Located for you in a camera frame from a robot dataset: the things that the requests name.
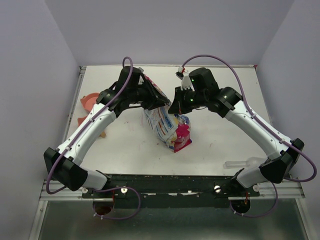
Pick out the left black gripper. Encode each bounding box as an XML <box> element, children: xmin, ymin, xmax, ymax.
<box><xmin>128</xmin><ymin>79</ymin><xmax>169</xmax><ymax>111</ymax></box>

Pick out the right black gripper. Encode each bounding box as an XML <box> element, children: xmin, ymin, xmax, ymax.
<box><xmin>167</xmin><ymin>85</ymin><xmax>207</xmax><ymax>115</ymax></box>

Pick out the pet food bag pink white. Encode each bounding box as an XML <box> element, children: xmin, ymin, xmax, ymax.
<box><xmin>141</xmin><ymin>74</ymin><xmax>193</xmax><ymax>153</ymax></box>

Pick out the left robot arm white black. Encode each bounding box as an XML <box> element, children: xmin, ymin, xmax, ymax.
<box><xmin>43</xmin><ymin>66</ymin><xmax>170</xmax><ymax>198</ymax></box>

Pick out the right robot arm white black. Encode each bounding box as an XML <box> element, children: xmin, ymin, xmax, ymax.
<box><xmin>168</xmin><ymin>67</ymin><xmax>305</xmax><ymax>196</ymax></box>

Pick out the pink cat-shaped pet bowl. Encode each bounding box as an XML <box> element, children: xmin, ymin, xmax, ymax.
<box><xmin>77</xmin><ymin>92</ymin><xmax>107</xmax><ymax>138</ymax></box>

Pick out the clear plastic scoop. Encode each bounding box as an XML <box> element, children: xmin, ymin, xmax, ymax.
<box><xmin>223</xmin><ymin>157</ymin><xmax>266</xmax><ymax>169</ymax></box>

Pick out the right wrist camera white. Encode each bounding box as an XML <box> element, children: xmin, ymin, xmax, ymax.
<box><xmin>176</xmin><ymin>66</ymin><xmax>193</xmax><ymax>91</ymax></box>

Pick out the black mounting base rail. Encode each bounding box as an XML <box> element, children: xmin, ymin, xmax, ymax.
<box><xmin>82</xmin><ymin>174</ymin><xmax>260</xmax><ymax>209</ymax></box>

